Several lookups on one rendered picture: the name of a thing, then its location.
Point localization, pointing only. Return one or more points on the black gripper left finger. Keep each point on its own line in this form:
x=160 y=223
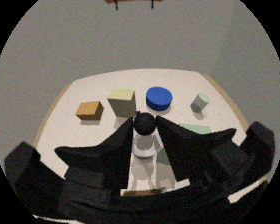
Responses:
x=111 y=157

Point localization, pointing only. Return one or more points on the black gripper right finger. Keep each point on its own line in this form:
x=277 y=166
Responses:
x=186 y=149

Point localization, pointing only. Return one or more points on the blue short cylinder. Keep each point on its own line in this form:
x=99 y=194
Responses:
x=158 y=99

